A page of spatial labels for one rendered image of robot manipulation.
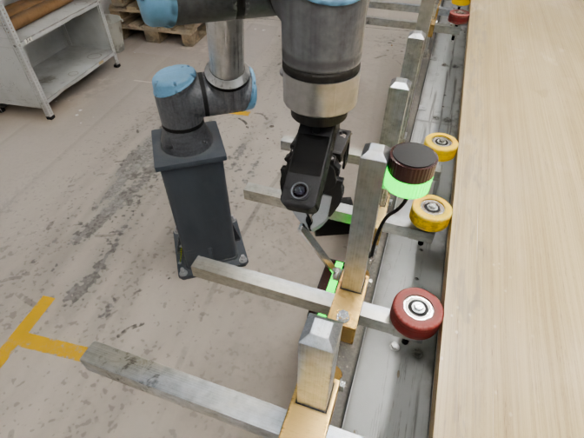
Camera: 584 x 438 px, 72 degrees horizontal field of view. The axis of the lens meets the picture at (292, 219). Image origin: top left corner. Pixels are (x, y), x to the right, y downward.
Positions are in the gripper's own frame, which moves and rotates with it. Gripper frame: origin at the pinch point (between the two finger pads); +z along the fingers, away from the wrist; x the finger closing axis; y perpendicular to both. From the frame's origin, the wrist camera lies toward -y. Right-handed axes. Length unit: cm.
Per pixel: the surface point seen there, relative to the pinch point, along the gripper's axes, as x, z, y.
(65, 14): 235, 49, 190
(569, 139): -49, 11, 61
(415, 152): -12.7, -14.9, 3.1
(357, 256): -7.9, 4.8, 0.8
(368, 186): -7.7, -9.7, 0.8
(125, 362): 16.6, 5.0, -26.3
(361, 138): 19, 101, 184
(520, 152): -37, 11, 51
